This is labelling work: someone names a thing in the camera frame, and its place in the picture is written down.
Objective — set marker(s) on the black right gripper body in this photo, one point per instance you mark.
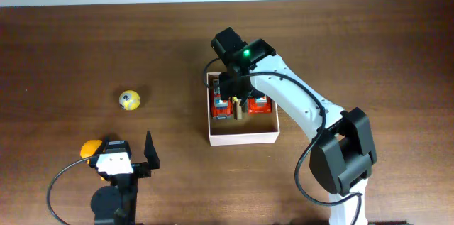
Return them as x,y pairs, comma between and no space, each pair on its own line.
239,87

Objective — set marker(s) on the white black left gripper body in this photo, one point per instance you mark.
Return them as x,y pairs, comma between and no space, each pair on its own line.
140,169

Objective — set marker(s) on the yellow wooden rattle drum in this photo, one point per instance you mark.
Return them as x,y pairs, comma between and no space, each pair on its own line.
239,107

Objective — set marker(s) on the red toy fire truck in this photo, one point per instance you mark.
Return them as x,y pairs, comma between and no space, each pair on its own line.
219,108

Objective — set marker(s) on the orange ball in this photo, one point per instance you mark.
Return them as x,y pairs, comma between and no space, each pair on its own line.
90,148

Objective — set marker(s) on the red toy tank vehicle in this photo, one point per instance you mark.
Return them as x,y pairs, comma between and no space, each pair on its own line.
261,105

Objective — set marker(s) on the yellow grey toy ball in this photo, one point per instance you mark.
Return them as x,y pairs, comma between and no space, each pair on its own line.
129,100

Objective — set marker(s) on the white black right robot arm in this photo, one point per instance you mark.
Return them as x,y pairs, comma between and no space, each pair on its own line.
334,168

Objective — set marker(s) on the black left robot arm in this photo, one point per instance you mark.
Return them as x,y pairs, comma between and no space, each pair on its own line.
116,203

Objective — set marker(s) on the pink cardboard box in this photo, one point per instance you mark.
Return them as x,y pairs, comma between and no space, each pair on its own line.
251,129

